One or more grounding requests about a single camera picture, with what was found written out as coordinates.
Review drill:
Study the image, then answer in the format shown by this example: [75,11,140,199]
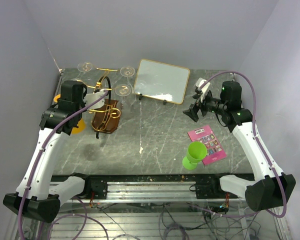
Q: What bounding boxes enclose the orange plastic goblet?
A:
[53,94,86,135]

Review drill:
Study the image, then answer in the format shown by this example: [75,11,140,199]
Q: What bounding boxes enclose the aluminium rail frame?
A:
[4,173,293,240]

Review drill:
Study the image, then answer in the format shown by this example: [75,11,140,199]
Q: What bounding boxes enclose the large clear wine glass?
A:
[77,61,94,73]

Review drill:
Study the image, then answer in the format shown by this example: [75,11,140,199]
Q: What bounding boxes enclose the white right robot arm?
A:
[183,78,296,212]

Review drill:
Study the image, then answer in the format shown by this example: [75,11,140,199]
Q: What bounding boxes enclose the pink booklet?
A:
[187,125,227,166]

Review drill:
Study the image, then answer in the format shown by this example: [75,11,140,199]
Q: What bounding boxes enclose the small clear wine glass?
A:
[120,66,136,84]

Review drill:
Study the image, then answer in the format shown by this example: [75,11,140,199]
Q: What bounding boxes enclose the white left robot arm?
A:
[3,80,92,223]

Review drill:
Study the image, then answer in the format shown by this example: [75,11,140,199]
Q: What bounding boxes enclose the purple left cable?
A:
[17,91,110,240]

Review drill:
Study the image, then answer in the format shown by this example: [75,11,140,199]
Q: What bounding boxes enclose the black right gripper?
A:
[183,89,228,122]

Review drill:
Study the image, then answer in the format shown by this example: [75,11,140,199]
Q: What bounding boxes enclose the gold wire wine glass rack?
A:
[88,68,122,139]

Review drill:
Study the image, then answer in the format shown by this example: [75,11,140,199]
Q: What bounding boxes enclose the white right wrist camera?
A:
[195,77,211,102]

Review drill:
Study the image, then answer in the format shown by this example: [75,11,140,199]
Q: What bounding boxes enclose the gold framed whiteboard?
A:
[133,59,191,105]

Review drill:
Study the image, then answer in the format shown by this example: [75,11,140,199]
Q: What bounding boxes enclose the green plastic goblet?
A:
[182,141,208,171]

